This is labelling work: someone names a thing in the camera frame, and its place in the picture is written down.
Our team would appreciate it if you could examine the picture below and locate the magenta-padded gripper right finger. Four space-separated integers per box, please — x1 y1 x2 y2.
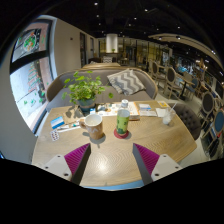
132 143 184 186

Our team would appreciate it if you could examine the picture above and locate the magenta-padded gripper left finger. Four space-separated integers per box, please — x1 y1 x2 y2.
41 143 92 185

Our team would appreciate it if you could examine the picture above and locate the clear green-labelled drink bottle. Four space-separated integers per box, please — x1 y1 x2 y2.
115 99 131 136

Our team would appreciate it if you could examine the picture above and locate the long white pen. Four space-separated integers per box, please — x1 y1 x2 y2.
57 125 82 133

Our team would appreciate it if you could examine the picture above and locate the pill blister pack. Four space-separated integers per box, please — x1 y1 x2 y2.
49 129 61 142

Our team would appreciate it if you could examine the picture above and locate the brown mug white inside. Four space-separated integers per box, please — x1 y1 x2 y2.
78 113 105 141

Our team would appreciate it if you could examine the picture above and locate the flat round red coaster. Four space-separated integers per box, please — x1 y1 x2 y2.
113 128 130 140

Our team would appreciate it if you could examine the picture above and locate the blue white flat box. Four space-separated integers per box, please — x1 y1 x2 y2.
50 115 66 131

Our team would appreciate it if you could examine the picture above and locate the brown paper sheet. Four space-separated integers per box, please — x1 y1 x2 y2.
63 105 85 125

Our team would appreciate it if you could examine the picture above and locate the white printed sheet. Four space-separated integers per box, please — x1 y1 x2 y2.
138 109 158 118

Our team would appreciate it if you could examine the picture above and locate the clear plastic cup with straw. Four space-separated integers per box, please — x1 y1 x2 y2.
161 101 179 126

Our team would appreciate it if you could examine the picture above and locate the white paper napkin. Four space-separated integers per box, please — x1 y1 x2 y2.
155 107 169 118

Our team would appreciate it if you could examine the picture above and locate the white orange carton box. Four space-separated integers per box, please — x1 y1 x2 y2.
128 101 141 122

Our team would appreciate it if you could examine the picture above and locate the small white blue box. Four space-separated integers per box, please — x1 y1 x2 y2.
138 103 153 112

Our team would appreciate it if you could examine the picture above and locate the yellow card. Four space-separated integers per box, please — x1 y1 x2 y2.
157 100 170 109

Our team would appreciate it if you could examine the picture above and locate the white leaflet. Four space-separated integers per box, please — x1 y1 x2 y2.
98 102 121 117

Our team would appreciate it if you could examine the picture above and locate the green potted plant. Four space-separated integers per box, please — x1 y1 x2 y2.
61 70 114 116

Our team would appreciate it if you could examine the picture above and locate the grey curved sofa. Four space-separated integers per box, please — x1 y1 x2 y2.
45 66 159 113

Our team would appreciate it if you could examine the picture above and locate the grey white chevron cushion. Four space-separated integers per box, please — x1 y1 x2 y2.
106 68 147 97

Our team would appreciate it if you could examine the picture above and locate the group of round-backed chairs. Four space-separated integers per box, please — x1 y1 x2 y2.
146 58 224 158

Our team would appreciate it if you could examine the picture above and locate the window with festive stickers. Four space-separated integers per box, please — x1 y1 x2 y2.
9 19 56 133

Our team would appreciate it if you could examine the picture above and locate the group of ceiling lights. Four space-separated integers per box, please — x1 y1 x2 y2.
93 0 218 58

